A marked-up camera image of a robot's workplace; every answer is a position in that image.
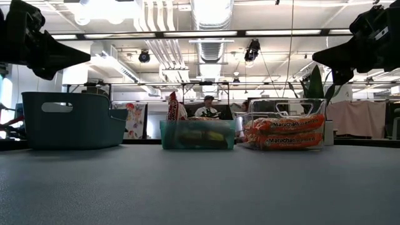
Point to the potted plant white pot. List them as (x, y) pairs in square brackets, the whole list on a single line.
[(315, 84)]

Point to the small turquoise plastic bin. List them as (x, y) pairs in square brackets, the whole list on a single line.
[(168, 137)]

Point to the clear plastic bin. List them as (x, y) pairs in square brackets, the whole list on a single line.
[(312, 107)]

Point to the pink cloth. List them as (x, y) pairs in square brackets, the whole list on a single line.
[(356, 117)]

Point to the silver ceiling duct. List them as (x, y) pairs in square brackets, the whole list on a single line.
[(212, 50)]

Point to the person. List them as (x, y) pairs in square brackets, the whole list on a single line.
[(206, 111), (244, 106)]

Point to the dark teal plastic bin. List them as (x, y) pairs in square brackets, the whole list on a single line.
[(78, 125)]

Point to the blue-grey table mat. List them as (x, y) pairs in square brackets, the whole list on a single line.
[(200, 193)]

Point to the red-orange edged ramen pack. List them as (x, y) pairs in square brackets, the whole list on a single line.
[(290, 141), (290, 123)]

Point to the black ceiling spot lamp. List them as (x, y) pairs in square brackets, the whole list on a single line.
[(144, 57)]

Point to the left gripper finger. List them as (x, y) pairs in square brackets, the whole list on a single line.
[(47, 72), (65, 56)]

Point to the black hanging camera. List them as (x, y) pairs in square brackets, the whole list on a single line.
[(252, 50)]

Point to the floral cloth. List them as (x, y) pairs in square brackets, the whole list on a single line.
[(136, 120)]

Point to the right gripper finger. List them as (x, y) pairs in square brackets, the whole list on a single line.
[(342, 76), (343, 56)]

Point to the black aluminium table frame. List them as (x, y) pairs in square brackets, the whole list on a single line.
[(140, 141)]

